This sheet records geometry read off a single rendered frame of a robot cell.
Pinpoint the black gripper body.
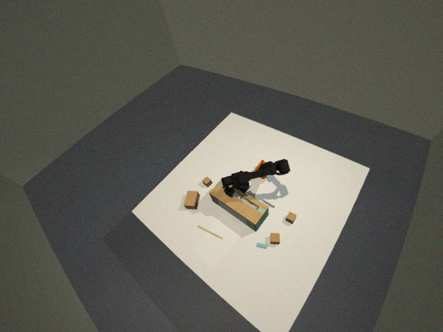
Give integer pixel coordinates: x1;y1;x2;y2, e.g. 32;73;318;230
224;185;237;196

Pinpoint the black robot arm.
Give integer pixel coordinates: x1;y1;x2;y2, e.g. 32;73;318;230
221;159;291;193

